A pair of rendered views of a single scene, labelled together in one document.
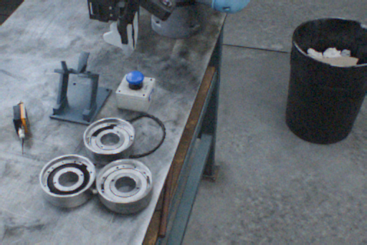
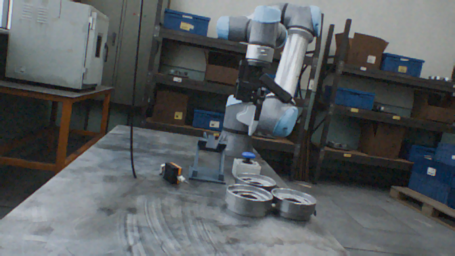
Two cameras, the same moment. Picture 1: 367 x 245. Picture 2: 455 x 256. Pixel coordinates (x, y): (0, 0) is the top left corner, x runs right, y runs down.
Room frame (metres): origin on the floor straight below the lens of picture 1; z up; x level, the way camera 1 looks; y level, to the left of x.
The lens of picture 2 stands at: (-0.03, 0.59, 1.08)
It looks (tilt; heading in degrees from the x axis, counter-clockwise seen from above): 7 degrees down; 332
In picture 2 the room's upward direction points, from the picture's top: 10 degrees clockwise
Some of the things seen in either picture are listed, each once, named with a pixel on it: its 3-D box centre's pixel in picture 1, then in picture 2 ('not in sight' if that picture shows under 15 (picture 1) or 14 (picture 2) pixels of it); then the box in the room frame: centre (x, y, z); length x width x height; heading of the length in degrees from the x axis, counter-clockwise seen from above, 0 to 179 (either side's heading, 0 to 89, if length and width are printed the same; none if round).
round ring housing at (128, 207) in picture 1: (125, 187); (292, 204); (0.62, 0.03, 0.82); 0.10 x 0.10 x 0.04
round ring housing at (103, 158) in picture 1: (110, 142); (254, 186); (0.74, 0.06, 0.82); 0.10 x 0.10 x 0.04
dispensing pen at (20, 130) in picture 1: (19, 126); (175, 176); (0.81, 0.25, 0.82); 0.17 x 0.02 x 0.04; 9
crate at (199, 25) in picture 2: not in sight; (185, 25); (4.24, -0.94, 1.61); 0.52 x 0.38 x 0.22; 72
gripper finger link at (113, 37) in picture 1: (117, 39); (247, 119); (0.88, 0.03, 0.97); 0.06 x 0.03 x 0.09; 68
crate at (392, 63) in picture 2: not in sight; (395, 66); (3.30, -3.44, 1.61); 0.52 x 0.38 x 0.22; 72
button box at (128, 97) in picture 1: (137, 91); (246, 168); (0.90, 0.00, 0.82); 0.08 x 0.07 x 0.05; 159
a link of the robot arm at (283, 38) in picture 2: not in sight; (268, 33); (0.98, -0.04, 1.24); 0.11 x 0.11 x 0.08; 41
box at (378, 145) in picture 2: not in sight; (379, 138); (3.29, -3.45, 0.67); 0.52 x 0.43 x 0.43; 69
